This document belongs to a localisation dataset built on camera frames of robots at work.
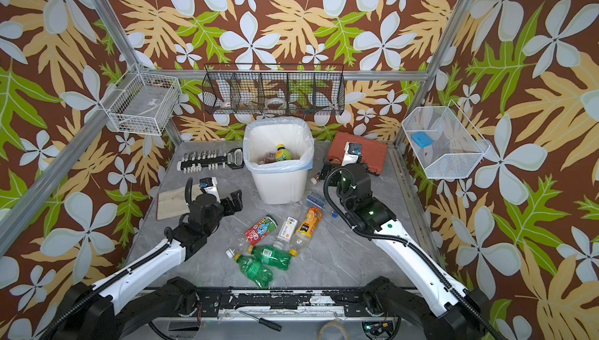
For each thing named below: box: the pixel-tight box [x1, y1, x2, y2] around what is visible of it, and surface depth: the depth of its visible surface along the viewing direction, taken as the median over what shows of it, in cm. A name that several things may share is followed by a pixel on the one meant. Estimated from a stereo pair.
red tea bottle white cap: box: [258, 151, 277, 166], surface depth 99 cm
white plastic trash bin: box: [242, 116, 316, 205], surface depth 90 cm
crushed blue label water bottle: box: [305, 191, 339, 219], surface depth 95 cm
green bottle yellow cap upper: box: [247, 244, 293, 271], surface depth 81 cm
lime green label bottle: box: [275, 143, 292, 162], surface depth 94 cm
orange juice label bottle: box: [289, 205, 324, 258], surface depth 88 cm
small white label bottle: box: [272, 216, 298, 251], surface depth 87 cm
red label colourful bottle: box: [236, 213, 279, 252], surface depth 87 cm
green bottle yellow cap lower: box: [233, 253, 274, 289], surface depth 79 cm
